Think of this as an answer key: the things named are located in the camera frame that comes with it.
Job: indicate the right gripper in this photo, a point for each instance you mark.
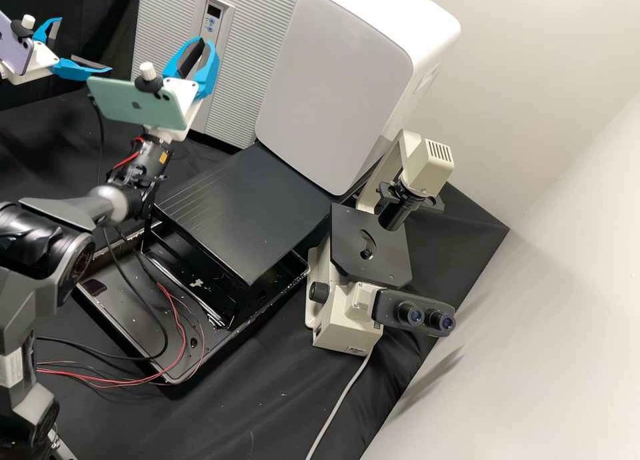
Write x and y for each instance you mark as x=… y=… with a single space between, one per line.
x=187 y=92

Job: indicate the black tray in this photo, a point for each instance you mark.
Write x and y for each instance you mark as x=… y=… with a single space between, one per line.
x=130 y=315

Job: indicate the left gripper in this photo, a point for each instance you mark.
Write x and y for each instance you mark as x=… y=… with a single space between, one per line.
x=42 y=57

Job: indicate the cream microscope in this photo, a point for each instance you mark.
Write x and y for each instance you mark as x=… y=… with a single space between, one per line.
x=340 y=300

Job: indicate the black platform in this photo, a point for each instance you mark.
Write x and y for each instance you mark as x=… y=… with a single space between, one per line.
x=240 y=210

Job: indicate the right wrist camera phone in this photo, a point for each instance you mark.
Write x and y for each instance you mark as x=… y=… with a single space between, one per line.
x=120 y=105

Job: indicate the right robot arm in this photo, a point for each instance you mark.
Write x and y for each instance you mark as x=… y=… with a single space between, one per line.
x=45 y=250

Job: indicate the wrist camera phone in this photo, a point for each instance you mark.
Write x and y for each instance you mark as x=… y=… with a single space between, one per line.
x=10 y=40
x=120 y=105

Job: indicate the incubator door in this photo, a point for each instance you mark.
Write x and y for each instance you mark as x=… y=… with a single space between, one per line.
x=150 y=20

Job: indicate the left wrist camera phone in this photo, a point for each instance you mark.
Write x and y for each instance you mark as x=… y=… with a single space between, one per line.
x=10 y=40

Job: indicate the white box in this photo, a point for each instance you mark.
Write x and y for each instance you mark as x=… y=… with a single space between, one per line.
x=340 y=80

